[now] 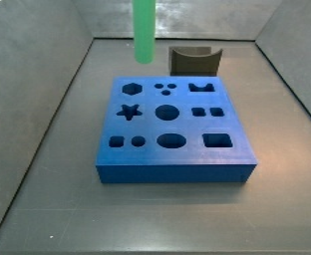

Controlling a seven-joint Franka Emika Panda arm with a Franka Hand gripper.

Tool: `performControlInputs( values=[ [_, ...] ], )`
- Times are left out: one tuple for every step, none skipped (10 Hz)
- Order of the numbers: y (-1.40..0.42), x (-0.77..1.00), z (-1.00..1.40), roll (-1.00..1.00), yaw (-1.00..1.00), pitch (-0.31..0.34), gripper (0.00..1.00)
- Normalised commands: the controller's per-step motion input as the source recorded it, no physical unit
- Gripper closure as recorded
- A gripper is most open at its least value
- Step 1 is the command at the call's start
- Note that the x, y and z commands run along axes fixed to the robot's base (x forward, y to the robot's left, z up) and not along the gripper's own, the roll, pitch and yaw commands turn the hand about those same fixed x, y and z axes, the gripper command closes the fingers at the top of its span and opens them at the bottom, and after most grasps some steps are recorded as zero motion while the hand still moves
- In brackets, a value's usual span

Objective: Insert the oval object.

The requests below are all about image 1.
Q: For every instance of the green oval peg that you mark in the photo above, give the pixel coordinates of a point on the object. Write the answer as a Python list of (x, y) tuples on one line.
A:
[(144, 29)]

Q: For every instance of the blue shape sorter block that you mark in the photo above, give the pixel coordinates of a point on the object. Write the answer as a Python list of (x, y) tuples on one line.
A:
[(173, 131)]

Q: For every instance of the dark curved holder block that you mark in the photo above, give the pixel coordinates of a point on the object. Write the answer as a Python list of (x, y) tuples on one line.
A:
[(194, 61)]

